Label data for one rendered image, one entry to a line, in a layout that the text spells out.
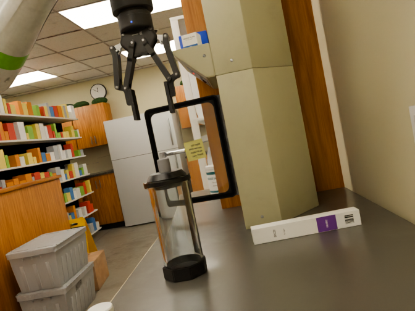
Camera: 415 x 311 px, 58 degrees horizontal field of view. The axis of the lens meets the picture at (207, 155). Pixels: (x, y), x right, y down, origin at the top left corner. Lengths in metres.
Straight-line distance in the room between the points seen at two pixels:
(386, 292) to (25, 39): 0.88
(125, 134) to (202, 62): 5.18
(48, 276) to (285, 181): 2.38
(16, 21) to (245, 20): 0.61
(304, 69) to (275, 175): 0.54
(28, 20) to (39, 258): 2.45
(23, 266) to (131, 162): 3.38
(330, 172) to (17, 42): 1.15
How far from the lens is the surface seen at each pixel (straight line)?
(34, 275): 3.27
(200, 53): 1.15
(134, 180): 6.29
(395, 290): 0.71
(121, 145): 6.30
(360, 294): 0.70
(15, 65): 1.03
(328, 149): 1.54
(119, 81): 0.88
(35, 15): 0.93
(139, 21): 0.86
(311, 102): 1.52
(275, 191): 1.14
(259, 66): 1.16
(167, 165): 0.85
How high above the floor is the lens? 1.24
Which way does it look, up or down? 3 degrees down
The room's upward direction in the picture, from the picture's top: 11 degrees counter-clockwise
